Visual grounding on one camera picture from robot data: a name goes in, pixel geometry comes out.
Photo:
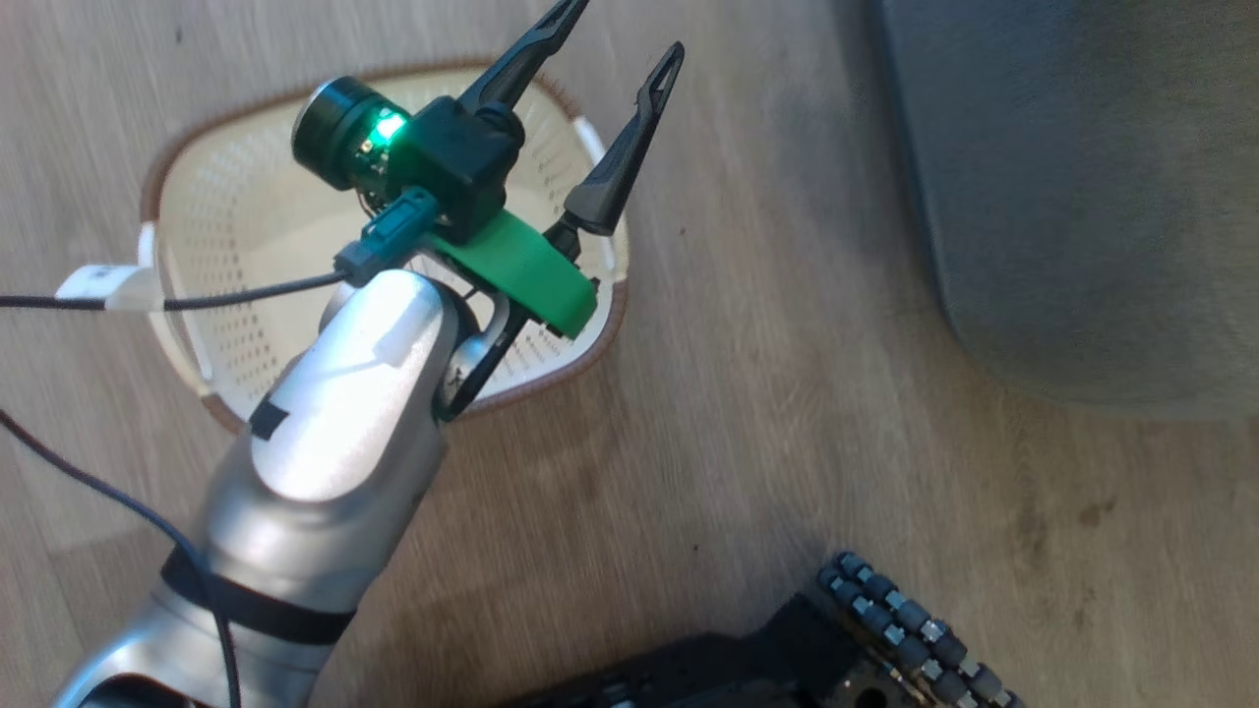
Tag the black roller omni wheel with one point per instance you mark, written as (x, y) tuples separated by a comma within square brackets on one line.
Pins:
[(915, 629)]

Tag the grey fabric sofa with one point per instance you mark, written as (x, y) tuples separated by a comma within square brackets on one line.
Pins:
[(1082, 197)]

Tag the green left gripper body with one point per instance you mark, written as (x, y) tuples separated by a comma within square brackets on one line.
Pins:
[(526, 270)]

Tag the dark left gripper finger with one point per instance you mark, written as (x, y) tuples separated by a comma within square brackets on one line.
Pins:
[(620, 177), (521, 64)]

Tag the cream laundry basket brown rim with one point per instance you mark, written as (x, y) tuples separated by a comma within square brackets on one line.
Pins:
[(226, 216)]

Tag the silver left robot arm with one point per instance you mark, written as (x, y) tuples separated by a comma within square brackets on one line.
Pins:
[(325, 462)]

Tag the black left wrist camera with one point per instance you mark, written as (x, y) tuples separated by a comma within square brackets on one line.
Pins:
[(452, 157)]

